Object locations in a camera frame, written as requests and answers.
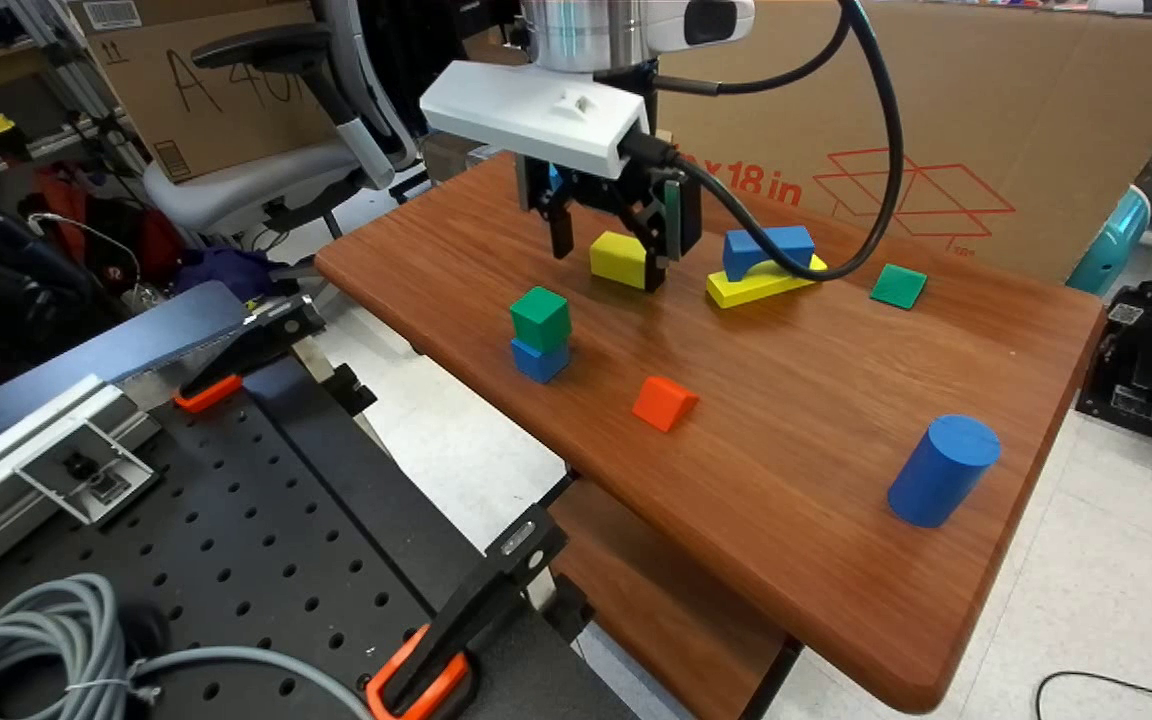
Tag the purple cloth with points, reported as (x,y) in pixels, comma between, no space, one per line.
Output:
(220,269)

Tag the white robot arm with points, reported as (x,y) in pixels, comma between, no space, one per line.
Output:
(600,26)

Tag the blue grey flat plank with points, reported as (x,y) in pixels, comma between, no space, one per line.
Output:
(97,355)

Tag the yellow arch block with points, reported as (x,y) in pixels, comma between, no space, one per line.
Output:
(751,287)

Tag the small cardboard box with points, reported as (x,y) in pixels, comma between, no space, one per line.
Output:
(191,82)

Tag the green cube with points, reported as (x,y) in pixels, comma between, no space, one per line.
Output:
(542,319)

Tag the orange wedge block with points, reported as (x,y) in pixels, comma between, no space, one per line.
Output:
(664,400)

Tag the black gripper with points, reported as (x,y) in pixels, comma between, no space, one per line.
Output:
(611,199)

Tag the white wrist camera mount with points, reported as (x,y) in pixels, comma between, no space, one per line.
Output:
(530,115)

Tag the orange black bar clamp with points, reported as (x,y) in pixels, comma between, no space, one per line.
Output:
(450,646)
(236,361)

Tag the aluminium extrusion rail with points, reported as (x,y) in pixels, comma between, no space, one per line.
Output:
(16,462)

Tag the blue rectangular block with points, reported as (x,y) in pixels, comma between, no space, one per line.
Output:
(766,249)

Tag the black perforated breadboard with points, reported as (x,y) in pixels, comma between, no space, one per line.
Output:
(231,562)

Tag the teal container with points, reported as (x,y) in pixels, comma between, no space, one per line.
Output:
(1109,247)

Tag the green wedge block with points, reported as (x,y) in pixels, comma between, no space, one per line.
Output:
(897,287)

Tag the large cardboard box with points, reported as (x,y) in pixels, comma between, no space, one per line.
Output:
(1002,120)

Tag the wooden lower shelf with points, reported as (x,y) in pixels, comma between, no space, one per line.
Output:
(657,601)

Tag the blue cube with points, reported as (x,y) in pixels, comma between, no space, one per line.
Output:
(538,361)

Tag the blue cylinder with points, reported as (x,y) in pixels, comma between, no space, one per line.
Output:
(943,468)

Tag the yellow rectangular block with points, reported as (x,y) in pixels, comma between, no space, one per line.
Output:
(618,258)

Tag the grey office chair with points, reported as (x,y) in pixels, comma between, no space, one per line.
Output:
(271,163)

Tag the metal corner bracket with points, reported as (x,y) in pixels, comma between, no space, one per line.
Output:
(91,481)

